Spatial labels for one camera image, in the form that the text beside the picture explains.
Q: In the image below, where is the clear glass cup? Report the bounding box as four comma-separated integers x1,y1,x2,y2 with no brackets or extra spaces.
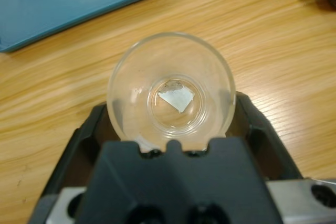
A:
107,31,237,153

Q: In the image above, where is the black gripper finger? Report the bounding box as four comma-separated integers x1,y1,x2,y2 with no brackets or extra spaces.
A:
225,91,305,182
39,104,124,201

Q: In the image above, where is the teal plastic tray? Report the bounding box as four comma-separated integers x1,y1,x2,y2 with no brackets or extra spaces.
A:
0,0,169,54

